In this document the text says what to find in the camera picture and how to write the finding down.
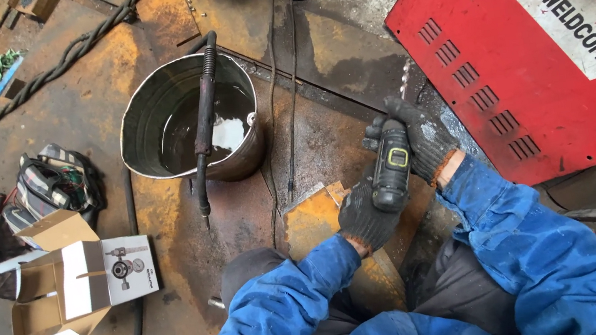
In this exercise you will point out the person's right fingers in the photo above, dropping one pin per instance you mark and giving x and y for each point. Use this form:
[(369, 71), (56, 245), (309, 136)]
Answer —
[(385, 123)]

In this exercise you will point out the person's left hand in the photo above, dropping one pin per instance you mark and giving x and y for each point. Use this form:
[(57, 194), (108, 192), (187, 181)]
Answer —
[(361, 215)]

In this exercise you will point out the red welding machine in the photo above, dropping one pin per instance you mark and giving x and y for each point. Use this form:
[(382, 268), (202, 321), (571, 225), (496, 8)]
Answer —
[(527, 59)]

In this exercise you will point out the metal water bucket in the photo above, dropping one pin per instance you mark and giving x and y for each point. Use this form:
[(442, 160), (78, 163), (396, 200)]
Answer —
[(164, 128)]

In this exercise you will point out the wooden block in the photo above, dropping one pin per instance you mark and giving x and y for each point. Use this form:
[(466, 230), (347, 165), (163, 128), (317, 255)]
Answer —
[(37, 3)]

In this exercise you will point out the open cardboard box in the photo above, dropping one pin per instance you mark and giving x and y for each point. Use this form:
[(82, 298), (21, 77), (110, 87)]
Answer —
[(67, 284)]

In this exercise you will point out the black welding torch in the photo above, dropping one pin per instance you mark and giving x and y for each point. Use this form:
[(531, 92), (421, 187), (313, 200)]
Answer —
[(206, 125)]

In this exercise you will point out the plaid fabric bag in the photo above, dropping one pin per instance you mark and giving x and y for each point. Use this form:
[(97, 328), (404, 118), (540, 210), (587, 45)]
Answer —
[(53, 184)]

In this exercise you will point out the person's right hand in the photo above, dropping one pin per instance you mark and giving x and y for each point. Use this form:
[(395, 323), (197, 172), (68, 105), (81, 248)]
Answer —
[(426, 141)]

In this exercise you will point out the rusty metal plate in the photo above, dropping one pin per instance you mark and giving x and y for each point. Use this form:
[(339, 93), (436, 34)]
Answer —
[(319, 234)]

